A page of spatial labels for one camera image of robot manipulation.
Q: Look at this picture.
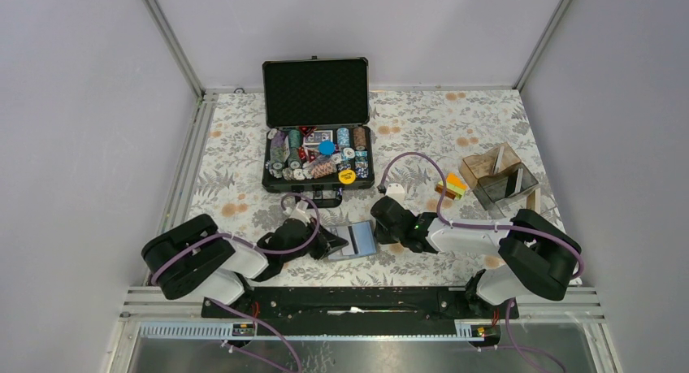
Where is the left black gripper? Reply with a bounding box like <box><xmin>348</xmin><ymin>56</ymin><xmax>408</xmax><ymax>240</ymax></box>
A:
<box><xmin>282</xmin><ymin>217</ymin><xmax>348</xmax><ymax>263</ymax></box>

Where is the beige card holder wallet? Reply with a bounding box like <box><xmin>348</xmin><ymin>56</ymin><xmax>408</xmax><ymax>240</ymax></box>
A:
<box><xmin>327</xmin><ymin>220</ymin><xmax>378</xmax><ymax>261</ymax></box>

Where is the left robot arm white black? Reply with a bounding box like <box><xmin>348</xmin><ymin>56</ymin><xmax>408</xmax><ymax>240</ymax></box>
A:
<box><xmin>141</xmin><ymin>214</ymin><xmax>349</xmax><ymax>317</ymax></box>

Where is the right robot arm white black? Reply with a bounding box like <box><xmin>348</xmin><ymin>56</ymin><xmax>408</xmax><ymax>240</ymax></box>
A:
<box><xmin>370</xmin><ymin>197</ymin><xmax>583</xmax><ymax>318</ymax></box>

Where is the playing card deck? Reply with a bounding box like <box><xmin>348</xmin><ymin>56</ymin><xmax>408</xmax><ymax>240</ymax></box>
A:
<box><xmin>303</xmin><ymin>130</ymin><xmax>334</xmax><ymax>147</ymax></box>

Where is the clear acrylic card box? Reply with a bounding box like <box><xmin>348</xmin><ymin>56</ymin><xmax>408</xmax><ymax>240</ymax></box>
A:
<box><xmin>459</xmin><ymin>142</ymin><xmax>544</xmax><ymax>219</ymax></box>

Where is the yellow round dealer chip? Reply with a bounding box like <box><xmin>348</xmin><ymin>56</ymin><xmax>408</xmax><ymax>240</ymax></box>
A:
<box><xmin>338</xmin><ymin>169</ymin><xmax>357</xmax><ymax>185</ymax></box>

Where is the orange yellow sticky note stack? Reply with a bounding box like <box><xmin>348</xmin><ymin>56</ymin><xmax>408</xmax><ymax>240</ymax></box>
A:
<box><xmin>435</xmin><ymin>172</ymin><xmax>469</xmax><ymax>201</ymax></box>

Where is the floral patterned table mat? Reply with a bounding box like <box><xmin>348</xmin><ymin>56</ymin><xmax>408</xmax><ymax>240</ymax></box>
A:
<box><xmin>177</xmin><ymin>89</ymin><xmax>583</xmax><ymax>288</ymax></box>

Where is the blue round chip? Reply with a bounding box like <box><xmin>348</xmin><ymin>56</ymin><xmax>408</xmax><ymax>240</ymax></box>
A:
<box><xmin>318</xmin><ymin>140</ymin><xmax>336</xmax><ymax>155</ymax></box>

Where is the black poker chip case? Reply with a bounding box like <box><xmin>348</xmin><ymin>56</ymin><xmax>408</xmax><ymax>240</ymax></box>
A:
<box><xmin>262</xmin><ymin>57</ymin><xmax>375</xmax><ymax>208</ymax></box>

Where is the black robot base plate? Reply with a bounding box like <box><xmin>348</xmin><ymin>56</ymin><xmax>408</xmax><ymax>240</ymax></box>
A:
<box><xmin>230</xmin><ymin>286</ymin><xmax>519</xmax><ymax>336</ymax></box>

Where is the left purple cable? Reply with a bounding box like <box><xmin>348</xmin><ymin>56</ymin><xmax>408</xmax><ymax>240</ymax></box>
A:
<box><xmin>150</xmin><ymin>193</ymin><xmax>322</xmax><ymax>373</ymax></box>

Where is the purple cable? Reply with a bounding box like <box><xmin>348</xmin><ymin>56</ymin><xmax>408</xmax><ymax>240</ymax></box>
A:
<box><xmin>150</xmin><ymin>193</ymin><xmax>322</xmax><ymax>373</ymax></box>
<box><xmin>376</xmin><ymin>151</ymin><xmax>586</xmax><ymax>373</ymax></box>

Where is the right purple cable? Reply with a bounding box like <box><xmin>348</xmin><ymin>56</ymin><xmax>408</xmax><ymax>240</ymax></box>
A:
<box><xmin>376</xmin><ymin>151</ymin><xmax>586</xmax><ymax>373</ymax></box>

